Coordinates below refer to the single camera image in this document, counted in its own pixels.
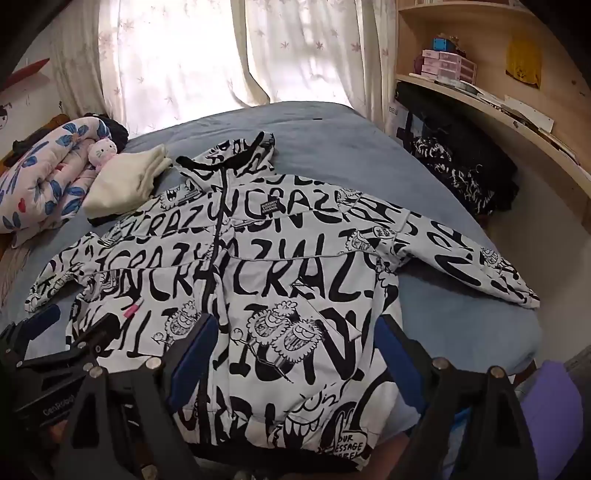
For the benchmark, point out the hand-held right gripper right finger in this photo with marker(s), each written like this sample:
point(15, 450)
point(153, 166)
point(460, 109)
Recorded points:
point(397, 364)

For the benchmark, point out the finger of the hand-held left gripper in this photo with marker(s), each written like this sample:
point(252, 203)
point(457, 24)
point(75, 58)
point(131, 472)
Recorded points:
point(41, 318)
point(101, 330)

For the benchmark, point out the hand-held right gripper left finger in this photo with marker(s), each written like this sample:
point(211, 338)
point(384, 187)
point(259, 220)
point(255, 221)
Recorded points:
point(194, 360)

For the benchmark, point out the white black printed jacket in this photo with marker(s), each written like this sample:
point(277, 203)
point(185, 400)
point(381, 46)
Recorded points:
point(277, 258)

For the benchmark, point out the black clothes pile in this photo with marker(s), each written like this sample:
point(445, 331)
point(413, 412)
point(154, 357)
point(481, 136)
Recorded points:
point(480, 147)

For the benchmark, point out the pink blue floral quilt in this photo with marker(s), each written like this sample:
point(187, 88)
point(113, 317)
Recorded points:
point(41, 184)

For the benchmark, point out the cream folded cloth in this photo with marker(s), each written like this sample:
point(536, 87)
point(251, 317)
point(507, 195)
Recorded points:
point(124, 180)

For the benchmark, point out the purple cloth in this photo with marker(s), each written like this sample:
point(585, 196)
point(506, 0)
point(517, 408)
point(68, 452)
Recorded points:
point(549, 406)

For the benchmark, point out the pink plush toy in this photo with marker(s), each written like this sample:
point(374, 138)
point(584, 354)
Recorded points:
point(100, 152)

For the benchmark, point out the black knitted cloth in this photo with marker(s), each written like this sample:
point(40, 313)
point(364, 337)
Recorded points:
point(115, 131)

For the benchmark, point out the black white patterned garment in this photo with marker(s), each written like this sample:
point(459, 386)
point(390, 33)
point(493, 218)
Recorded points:
point(443, 157)

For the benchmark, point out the blue-grey bed sheet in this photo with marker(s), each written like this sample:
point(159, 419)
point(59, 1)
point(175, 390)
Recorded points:
point(346, 152)

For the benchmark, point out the white printed box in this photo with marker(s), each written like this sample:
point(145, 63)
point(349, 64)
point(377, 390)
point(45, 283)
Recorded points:
point(401, 122)

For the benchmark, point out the wooden shelf unit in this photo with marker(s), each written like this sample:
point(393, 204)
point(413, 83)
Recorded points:
point(531, 152)

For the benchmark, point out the white floral sheer curtain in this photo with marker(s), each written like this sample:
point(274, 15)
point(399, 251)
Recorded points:
point(314, 46)
point(161, 55)

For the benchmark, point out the pile of papers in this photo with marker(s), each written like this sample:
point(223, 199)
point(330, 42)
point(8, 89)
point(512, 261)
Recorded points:
point(526, 113)

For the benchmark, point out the pink drawer organizer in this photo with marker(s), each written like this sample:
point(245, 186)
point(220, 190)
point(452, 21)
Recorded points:
point(448, 64)

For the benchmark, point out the small blue box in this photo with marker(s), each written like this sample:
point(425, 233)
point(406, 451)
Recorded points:
point(441, 44)

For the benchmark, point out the yellow cloth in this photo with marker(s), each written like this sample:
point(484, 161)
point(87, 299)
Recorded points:
point(524, 62)

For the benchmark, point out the red wall sticker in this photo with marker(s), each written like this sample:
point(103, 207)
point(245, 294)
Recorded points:
point(27, 71)

